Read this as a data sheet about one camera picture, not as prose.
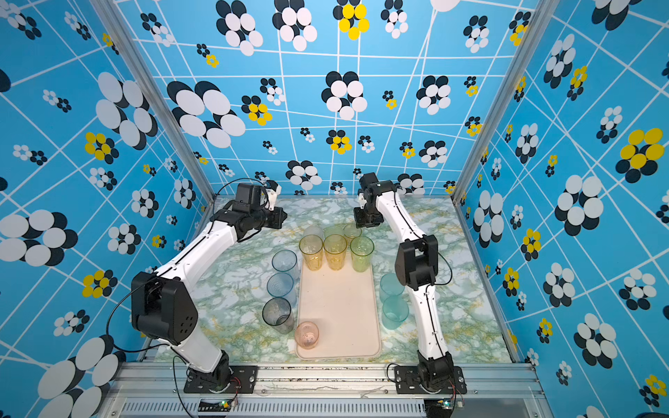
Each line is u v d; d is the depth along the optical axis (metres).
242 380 0.74
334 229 0.98
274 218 0.77
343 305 0.87
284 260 0.87
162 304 0.45
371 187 0.74
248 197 0.67
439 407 0.69
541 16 0.69
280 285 0.87
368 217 0.86
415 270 0.61
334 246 0.91
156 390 0.75
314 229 1.02
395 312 0.85
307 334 0.81
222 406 0.70
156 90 0.85
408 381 0.72
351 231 1.06
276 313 0.80
